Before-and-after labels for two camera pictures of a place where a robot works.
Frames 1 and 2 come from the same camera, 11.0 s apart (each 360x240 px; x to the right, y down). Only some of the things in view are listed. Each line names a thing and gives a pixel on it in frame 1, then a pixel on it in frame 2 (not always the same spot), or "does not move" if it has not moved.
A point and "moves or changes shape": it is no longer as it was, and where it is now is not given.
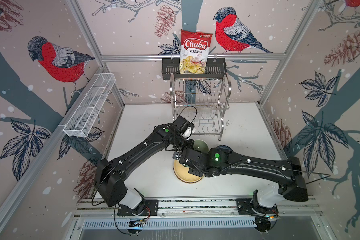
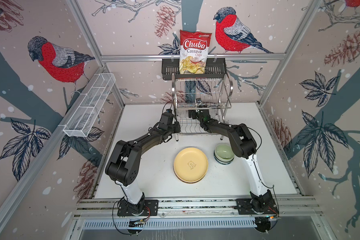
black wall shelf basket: [215, 68] does not move
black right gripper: [194, 173] -> [193, 112]
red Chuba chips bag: [194, 50] does not move
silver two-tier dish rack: [204, 99] does not move
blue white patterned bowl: [224, 147] moves or changes shape
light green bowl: [200, 145] moves or changes shape
